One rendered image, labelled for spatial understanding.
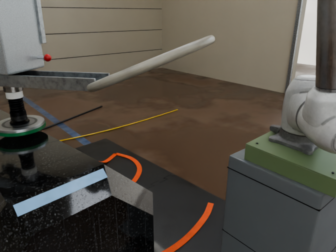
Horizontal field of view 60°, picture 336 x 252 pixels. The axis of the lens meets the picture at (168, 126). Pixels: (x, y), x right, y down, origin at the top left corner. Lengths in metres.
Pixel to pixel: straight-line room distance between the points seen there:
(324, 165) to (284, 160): 0.13
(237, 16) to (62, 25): 3.55
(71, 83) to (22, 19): 0.35
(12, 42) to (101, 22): 5.79
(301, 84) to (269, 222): 0.56
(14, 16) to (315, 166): 1.26
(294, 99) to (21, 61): 1.09
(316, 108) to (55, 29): 6.04
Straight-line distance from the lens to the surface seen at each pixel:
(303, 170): 1.15
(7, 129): 1.46
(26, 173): 1.16
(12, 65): 1.33
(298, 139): 1.24
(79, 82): 1.17
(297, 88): 1.18
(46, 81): 1.27
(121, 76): 0.87
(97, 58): 7.05
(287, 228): 1.27
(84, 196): 1.07
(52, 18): 6.63
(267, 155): 1.20
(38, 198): 1.03
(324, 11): 0.97
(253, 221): 1.36
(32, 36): 1.42
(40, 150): 1.32
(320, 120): 1.01
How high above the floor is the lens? 1.37
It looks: 21 degrees down
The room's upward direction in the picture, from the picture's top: straight up
